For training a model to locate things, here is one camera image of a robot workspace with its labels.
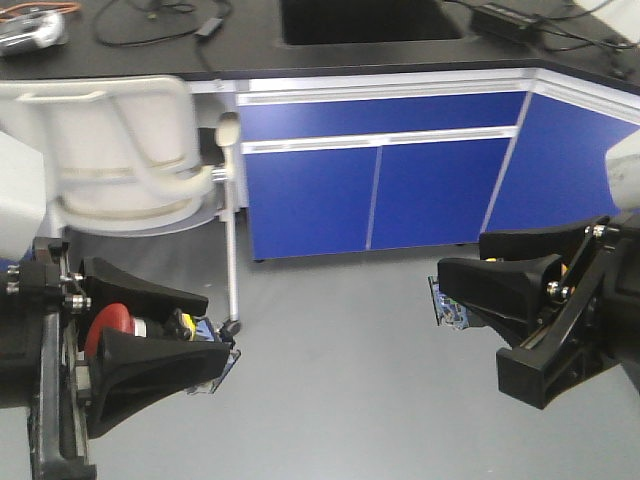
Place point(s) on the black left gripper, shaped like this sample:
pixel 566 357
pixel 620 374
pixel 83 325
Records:
pixel 41 300

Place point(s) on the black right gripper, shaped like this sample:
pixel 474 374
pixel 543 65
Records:
pixel 580 325

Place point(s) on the red mushroom push button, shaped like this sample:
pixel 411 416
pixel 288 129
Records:
pixel 179 326

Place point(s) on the yellow mushroom push button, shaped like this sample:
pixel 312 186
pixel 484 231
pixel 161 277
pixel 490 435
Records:
pixel 450 305

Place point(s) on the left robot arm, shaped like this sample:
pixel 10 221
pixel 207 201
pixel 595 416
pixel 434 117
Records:
pixel 23 200

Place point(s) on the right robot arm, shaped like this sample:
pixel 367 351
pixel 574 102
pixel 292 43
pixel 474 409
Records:
pixel 510 296

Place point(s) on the white swivel chair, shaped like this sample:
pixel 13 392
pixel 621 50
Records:
pixel 129 156

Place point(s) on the blue lab cabinet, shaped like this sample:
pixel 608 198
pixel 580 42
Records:
pixel 349 164

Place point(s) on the black power adapter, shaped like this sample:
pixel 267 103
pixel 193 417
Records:
pixel 505 22

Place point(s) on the white device on counter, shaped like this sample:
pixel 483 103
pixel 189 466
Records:
pixel 32 32

